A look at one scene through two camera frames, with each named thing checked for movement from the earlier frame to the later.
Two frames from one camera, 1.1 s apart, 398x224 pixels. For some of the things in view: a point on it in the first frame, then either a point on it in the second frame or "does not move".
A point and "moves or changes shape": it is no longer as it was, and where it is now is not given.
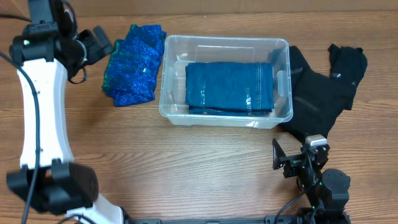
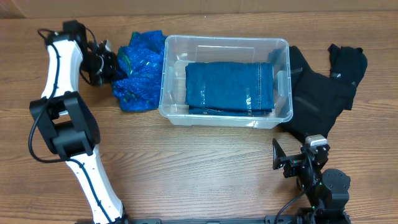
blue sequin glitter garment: [131, 70] moves or changes shape
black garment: [317, 99] does not move
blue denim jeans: [229, 88] does not move
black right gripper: [294, 159] does not move
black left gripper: [100, 50] -> [114, 75]
